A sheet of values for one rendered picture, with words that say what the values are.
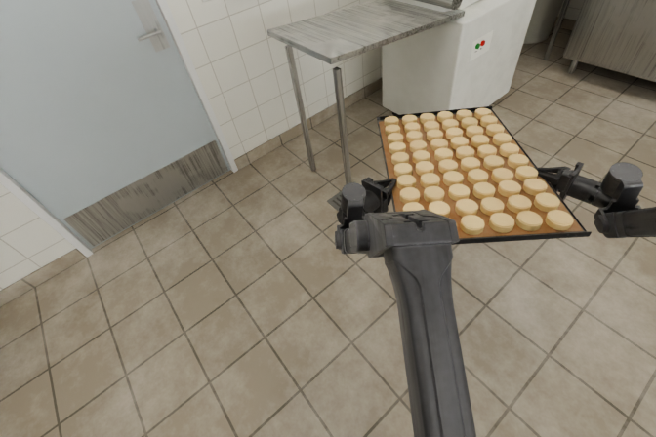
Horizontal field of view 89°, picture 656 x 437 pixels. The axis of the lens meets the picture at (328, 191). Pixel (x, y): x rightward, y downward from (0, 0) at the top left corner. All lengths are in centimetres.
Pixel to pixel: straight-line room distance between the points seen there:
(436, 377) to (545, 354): 152
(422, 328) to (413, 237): 9
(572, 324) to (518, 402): 45
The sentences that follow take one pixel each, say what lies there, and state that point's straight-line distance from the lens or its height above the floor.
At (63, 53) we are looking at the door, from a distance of 209.
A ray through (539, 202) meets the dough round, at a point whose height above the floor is 99.
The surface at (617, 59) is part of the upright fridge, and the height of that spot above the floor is 25.
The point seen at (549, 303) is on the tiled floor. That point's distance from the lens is 198.
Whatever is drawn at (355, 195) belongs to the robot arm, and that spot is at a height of 106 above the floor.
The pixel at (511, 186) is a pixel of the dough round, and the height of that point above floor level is 99.
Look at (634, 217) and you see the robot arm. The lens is 92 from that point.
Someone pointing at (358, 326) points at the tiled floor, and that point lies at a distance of 176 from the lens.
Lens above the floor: 164
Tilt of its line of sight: 46 degrees down
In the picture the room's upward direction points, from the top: 10 degrees counter-clockwise
